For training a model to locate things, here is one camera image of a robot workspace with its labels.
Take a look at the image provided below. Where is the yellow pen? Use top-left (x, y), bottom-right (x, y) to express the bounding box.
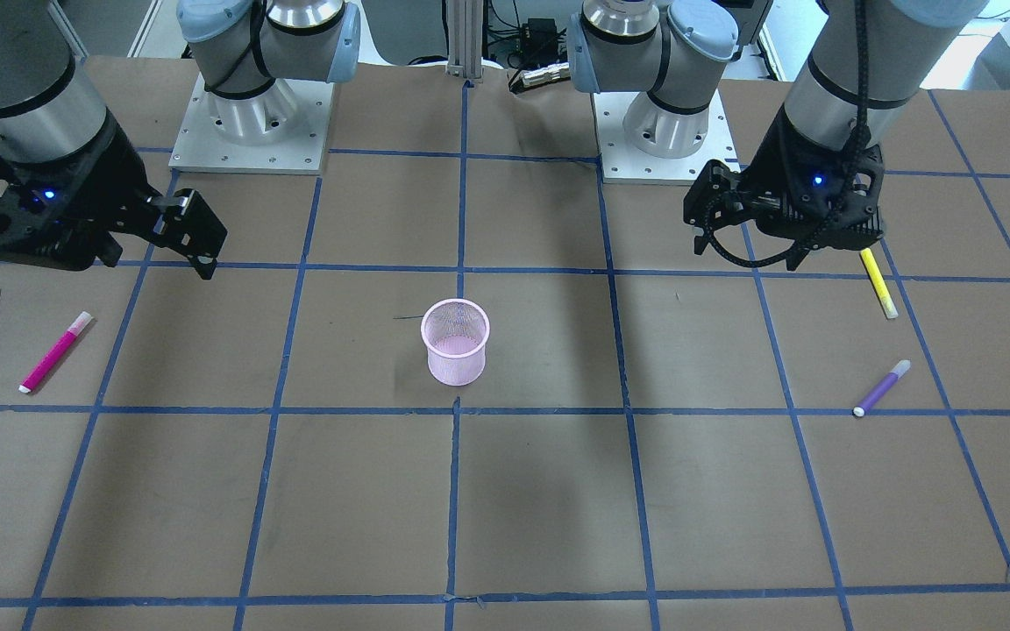
top-left (859, 248), bottom-right (899, 320)

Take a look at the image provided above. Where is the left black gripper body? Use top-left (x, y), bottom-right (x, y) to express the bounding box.
top-left (684, 113), bottom-right (885, 255)

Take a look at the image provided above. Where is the pink pen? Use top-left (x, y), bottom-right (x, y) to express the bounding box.
top-left (18, 311), bottom-right (95, 394)

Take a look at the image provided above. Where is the pink mesh cup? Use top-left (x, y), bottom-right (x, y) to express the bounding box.
top-left (420, 298), bottom-right (492, 386)

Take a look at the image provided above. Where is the aluminium frame post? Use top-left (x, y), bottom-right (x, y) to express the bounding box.
top-left (444, 0), bottom-right (487, 85)

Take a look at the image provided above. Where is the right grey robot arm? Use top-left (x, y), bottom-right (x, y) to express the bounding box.
top-left (0, 1), bottom-right (362, 280)

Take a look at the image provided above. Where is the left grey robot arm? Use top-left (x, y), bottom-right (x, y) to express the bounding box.
top-left (566, 1), bottom-right (985, 271)

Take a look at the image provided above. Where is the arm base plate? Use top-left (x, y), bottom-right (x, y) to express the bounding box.
top-left (169, 77), bottom-right (334, 176)
top-left (592, 92), bottom-right (740, 185)

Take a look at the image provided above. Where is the purple pen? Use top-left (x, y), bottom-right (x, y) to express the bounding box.
top-left (852, 359), bottom-right (913, 418)

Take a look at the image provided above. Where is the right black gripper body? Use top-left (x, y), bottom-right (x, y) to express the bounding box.
top-left (0, 123), bottom-right (163, 271)

